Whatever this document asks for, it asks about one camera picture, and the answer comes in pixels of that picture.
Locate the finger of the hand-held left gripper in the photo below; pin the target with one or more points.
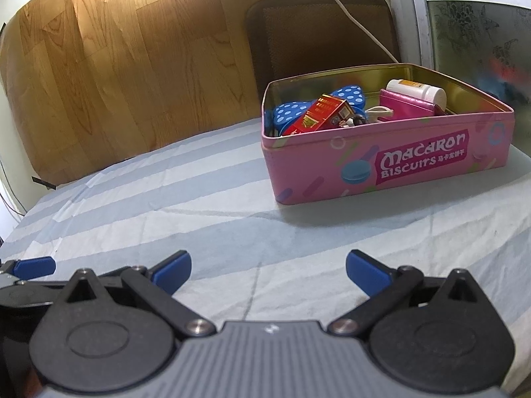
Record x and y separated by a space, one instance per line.
35 267

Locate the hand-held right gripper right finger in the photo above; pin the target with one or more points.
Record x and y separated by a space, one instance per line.
367 271

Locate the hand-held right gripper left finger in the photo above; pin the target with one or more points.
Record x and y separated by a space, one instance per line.
172 271

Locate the pink biscuit tin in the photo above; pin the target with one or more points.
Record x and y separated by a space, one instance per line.
415 166

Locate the small red figurine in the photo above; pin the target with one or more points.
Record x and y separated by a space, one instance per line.
352 121

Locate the red cigarette box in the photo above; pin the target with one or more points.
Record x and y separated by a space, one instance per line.
323 114

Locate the magenta zip pouch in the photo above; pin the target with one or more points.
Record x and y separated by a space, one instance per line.
406 105

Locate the blue polka-dot bow headband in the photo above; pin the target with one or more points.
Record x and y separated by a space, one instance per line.
290 112

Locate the white plastic bottle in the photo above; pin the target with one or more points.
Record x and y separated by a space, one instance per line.
431 93

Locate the striped bed sheet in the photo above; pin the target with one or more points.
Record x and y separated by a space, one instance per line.
166 215

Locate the black tape strip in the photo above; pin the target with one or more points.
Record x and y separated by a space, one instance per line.
45 183
2 29

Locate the wood-pattern panel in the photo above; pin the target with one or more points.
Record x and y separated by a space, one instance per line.
124 70

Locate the grey window frame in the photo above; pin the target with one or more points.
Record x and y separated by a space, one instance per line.
415 29

